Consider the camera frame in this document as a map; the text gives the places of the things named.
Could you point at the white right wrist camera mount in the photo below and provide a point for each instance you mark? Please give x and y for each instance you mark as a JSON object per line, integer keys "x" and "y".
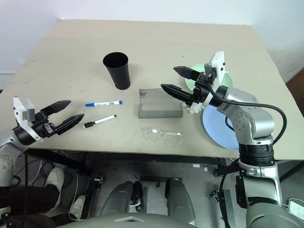
{"x": 219, "y": 63}

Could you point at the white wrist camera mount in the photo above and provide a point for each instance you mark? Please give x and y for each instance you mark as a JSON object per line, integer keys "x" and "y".
{"x": 219, "y": 63}
{"x": 18, "y": 107}

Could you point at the dark trouser leg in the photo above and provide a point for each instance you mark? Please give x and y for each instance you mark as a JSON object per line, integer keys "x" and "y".
{"x": 28, "y": 197}

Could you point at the white device with buttons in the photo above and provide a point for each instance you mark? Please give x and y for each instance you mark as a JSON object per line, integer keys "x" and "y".
{"x": 297, "y": 207}

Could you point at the white shoe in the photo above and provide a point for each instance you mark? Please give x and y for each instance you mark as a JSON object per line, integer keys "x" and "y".
{"x": 78, "y": 205}
{"x": 55, "y": 177}

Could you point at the grey robot torso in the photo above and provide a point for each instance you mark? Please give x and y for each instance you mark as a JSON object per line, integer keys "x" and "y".
{"x": 123, "y": 221}

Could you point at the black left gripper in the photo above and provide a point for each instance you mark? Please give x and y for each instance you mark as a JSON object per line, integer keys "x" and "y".
{"x": 45, "y": 126}

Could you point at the blue capped whiteboard marker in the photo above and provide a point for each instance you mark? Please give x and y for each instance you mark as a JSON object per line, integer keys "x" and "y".
{"x": 104, "y": 103}

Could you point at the pale green plate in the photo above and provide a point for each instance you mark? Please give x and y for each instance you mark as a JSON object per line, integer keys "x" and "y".
{"x": 226, "y": 82}

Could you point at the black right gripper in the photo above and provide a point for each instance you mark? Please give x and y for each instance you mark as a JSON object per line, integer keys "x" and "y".
{"x": 202, "y": 91}

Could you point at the black capped thin marker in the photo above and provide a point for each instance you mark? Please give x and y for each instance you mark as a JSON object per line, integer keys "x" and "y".
{"x": 102, "y": 120}

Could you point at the black metal table frame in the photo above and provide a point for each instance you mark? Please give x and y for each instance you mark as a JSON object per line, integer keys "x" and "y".
{"x": 142, "y": 158}

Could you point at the grey rectangular box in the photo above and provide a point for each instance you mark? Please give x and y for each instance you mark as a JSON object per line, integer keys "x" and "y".
{"x": 159, "y": 104}

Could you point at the dark grey rounded robot leg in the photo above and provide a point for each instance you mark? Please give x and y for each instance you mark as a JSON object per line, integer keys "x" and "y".
{"x": 179, "y": 199}
{"x": 118, "y": 197}

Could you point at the clear frame glasses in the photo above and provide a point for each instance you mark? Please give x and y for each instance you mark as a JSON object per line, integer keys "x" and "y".
{"x": 164, "y": 136}

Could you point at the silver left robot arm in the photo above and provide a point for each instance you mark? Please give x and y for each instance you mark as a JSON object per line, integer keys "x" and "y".
{"x": 7, "y": 140}

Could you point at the black plastic cup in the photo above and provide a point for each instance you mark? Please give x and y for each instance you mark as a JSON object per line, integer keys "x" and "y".
{"x": 120, "y": 76}

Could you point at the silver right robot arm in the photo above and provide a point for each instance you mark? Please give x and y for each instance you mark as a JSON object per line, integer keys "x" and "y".
{"x": 254, "y": 123}

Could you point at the light blue plate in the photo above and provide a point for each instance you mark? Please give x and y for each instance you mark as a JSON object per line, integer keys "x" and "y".
{"x": 216, "y": 126}

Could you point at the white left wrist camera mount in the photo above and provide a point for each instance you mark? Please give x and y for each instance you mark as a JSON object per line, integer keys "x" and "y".
{"x": 18, "y": 107}

